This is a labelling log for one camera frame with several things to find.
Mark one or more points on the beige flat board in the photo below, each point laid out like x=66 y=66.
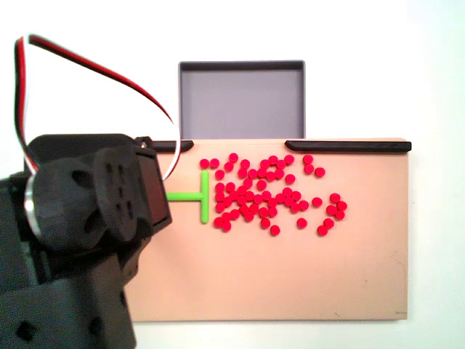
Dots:
x=290 y=272

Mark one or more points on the grey square tray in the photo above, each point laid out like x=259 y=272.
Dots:
x=241 y=102

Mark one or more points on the red cylindrical granule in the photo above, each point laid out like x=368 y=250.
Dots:
x=258 y=199
x=230 y=187
x=233 y=198
x=248 y=183
x=242 y=172
x=226 y=217
x=266 y=195
x=214 y=163
x=254 y=208
x=279 y=173
x=273 y=160
x=249 y=196
x=245 y=164
x=264 y=164
x=290 y=178
x=204 y=163
x=331 y=209
x=317 y=201
x=296 y=195
x=227 y=201
x=309 y=168
x=272 y=202
x=335 y=197
x=244 y=208
x=265 y=222
x=242 y=190
x=301 y=222
x=319 y=172
x=220 y=187
x=280 y=197
x=287 y=191
x=233 y=157
x=226 y=226
x=280 y=164
x=341 y=205
x=220 y=207
x=262 y=172
x=322 y=230
x=261 y=184
x=219 y=175
x=219 y=196
x=234 y=213
x=308 y=159
x=275 y=229
x=218 y=222
x=241 y=199
x=289 y=159
x=295 y=207
x=328 y=222
x=253 y=173
x=288 y=201
x=249 y=216
x=228 y=166
x=272 y=211
x=339 y=214
x=263 y=212
x=270 y=176
x=303 y=205

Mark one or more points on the black bumper strip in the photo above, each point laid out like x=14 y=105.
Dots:
x=348 y=146
x=163 y=146

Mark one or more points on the green T-shaped pusher tool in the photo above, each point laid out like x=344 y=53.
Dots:
x=185 y=196

